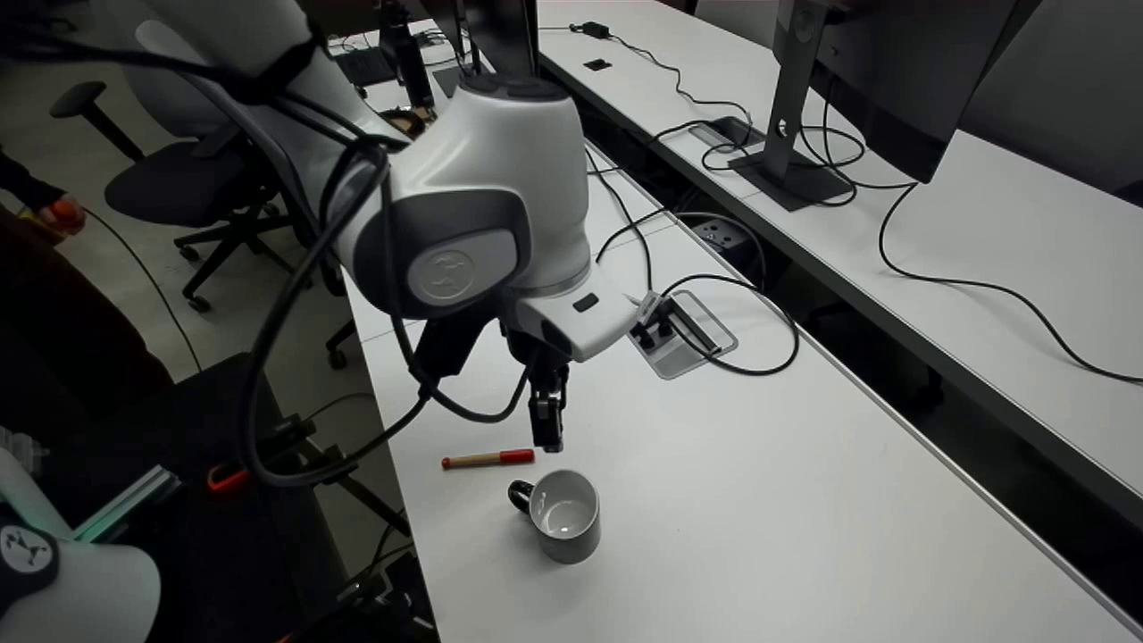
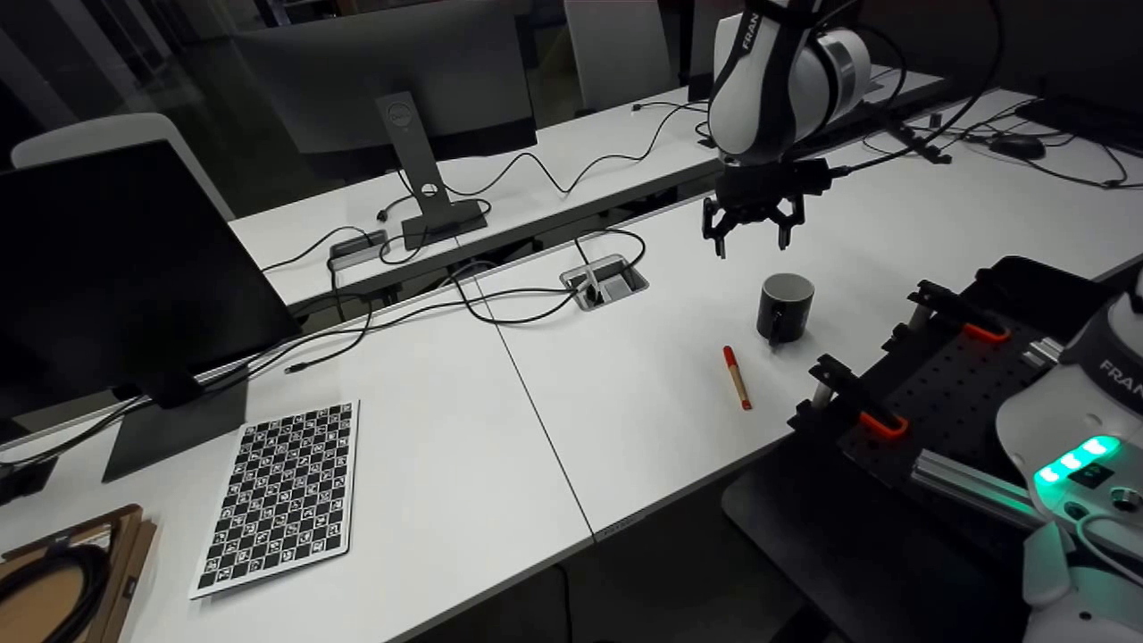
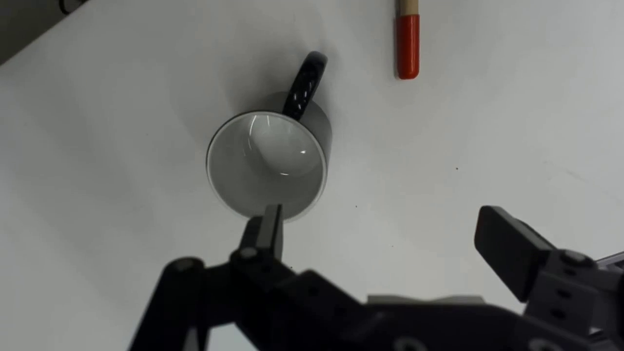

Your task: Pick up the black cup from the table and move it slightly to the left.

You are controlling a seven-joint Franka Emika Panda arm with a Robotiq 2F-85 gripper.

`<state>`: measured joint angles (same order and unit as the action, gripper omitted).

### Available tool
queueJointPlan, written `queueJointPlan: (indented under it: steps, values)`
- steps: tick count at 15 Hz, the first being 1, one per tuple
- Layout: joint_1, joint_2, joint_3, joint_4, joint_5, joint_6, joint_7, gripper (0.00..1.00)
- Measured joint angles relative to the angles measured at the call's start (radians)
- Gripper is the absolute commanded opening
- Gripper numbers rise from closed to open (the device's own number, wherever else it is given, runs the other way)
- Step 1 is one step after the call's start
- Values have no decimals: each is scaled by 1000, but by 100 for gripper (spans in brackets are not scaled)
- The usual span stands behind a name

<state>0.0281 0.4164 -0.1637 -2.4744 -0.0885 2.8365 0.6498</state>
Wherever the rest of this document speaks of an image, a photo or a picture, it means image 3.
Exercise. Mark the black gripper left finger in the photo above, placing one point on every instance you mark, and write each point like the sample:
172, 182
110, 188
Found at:
268, 234

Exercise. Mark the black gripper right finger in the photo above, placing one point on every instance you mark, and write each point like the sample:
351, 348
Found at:
513, 250

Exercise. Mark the red and beige marker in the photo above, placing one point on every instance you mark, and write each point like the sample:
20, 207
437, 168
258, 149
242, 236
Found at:
408, 45

